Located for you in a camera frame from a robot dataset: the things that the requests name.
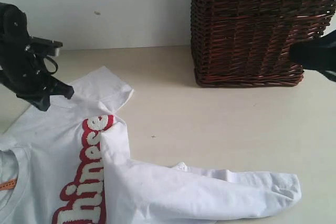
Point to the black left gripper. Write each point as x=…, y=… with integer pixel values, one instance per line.
x=28, y=75

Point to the white t-shirt red lettering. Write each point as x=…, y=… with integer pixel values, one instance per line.
x=73, y=165

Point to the orange garment neck tag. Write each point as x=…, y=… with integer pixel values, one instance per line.
x=8, y=185

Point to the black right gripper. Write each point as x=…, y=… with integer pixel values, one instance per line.
x=317, y=55

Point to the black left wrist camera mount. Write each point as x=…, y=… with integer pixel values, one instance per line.
x=46, y=47

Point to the dark red wicker basket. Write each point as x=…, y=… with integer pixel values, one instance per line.
x=245, y=43

